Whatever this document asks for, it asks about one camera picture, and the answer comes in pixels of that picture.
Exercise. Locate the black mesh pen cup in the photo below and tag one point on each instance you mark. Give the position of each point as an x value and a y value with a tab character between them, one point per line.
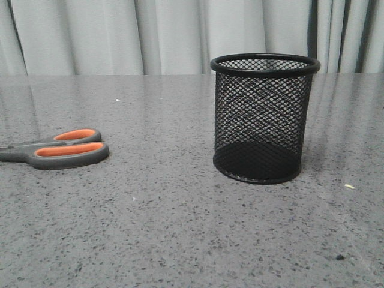
261	102

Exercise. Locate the grey pleated curtain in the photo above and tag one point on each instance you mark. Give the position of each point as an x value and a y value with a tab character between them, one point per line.
181	37

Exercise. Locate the grey orange handled scissors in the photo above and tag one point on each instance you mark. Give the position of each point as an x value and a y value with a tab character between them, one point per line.
71	149

